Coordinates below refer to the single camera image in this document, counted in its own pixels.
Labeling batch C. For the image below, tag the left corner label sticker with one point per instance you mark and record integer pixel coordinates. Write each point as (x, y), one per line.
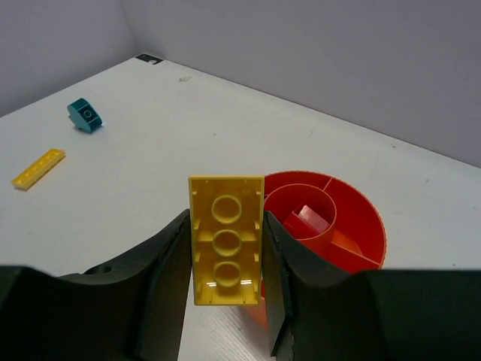
(145, 57)

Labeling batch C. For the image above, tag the small red lego brick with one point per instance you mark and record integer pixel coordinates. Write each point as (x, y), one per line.
(304, 223)

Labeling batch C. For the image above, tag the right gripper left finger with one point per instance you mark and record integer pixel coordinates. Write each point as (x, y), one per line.
(131, 307)

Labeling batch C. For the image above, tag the teal lego piece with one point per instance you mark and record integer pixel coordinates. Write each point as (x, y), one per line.
(83, 116)

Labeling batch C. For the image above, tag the large yellow lego brick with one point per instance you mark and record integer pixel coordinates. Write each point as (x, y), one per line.
(226, 213)

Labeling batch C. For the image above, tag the small yellow lego brick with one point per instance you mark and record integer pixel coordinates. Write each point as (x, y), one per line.
(31, 175)

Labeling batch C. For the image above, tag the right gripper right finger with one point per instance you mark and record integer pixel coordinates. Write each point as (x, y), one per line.
(316, 311)

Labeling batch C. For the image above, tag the orange round divided container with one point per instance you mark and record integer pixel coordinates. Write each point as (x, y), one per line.
(356, 239)

